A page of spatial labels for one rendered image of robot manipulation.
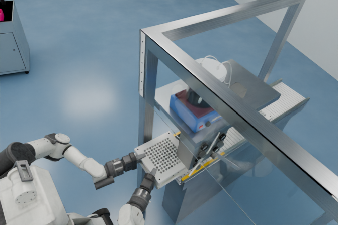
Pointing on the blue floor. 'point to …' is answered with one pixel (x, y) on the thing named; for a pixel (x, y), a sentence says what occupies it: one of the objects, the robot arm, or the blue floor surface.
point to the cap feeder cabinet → (12, 42)
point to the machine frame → (218, 20)
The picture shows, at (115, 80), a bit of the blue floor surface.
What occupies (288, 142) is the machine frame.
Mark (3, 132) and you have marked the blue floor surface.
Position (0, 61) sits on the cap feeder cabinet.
